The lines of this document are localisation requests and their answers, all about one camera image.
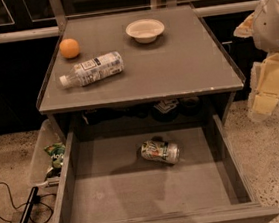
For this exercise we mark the open grey top drawer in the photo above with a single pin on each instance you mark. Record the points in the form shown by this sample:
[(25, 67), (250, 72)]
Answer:
[(105, 179)]

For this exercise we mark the clear plastic water bottle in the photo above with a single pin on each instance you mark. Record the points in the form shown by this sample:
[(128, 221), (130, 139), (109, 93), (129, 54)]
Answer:
[(93, 70)]

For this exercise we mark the white shallow bowl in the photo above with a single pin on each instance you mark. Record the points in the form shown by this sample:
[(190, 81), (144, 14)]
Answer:
[(145, 31)]

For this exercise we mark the green 7up soda can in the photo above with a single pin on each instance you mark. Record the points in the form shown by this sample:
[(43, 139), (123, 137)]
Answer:
[(166, 152)]

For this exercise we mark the metal railing frame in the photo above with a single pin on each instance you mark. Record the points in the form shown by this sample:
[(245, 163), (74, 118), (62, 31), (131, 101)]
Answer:
[(67, 11)]

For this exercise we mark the orange fruit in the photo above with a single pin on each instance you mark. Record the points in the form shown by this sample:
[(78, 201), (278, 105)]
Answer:
[(69, 48)]

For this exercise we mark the grey wooden counter cabinet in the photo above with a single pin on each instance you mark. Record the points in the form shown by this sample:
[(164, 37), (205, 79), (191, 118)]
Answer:
[(186, 60)]

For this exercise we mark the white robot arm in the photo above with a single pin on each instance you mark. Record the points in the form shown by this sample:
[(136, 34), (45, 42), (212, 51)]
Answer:
[(263, 26)]

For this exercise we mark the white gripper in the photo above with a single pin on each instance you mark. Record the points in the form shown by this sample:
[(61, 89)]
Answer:
[(271, 24)]

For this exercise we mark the black flat bar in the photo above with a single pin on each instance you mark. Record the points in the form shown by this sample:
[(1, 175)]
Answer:
[(29, 205)]

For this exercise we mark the green snack bag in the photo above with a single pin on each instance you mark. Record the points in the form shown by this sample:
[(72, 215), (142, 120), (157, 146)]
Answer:
[(56, 152)]

